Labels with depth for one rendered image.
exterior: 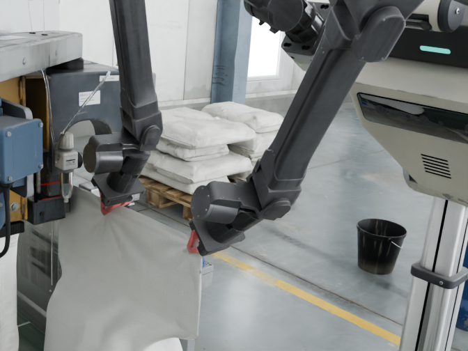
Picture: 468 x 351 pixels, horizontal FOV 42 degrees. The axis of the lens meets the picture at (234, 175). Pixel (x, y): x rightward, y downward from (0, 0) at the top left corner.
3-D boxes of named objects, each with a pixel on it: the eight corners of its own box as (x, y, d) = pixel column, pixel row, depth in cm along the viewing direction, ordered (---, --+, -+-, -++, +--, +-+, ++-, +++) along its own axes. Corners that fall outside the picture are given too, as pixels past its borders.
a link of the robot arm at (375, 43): (418, 17, 67) (382, -45, 73) (373, 14, 65) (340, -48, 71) (292, 221, 101) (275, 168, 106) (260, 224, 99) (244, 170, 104)
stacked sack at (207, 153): (232, 159, 440) (233, 140, 436) (184, 167, 413) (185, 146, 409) (178, 138, 488) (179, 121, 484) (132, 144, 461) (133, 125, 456)
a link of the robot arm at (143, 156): (157, 155, 123) (146, 134, 125) (127, 156, 118) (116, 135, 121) (144, 178, 127) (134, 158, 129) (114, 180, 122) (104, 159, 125)
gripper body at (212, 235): (185, 222, 108) (209, 205, 103) (225, 211, 116) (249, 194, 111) (200, 255, 107) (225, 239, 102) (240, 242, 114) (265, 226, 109)
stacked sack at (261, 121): (290, 131, 490) (292, 113, 486) (254, 137, 459) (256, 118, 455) (230, 115, 533) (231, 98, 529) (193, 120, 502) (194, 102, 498)
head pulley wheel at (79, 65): (91, 70, 139) (92, 59, 138) (56, 72, 133) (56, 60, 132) (69, 65, 145) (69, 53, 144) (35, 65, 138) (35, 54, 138)
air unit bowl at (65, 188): (76, 198, 134) (76, 170, 132) (63, 200, 132) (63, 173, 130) (68, 193, 136) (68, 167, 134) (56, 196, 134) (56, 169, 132)
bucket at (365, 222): (409, 269, 373) (416, 230, 365) (384, 283, 352) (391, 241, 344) (367, 253, 392) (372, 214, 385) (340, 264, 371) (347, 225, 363)
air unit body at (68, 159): (82, 202, 135) (83, 133, 131) (63, 206, 132) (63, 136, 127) (70, 196, 138) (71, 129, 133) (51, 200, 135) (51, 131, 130)
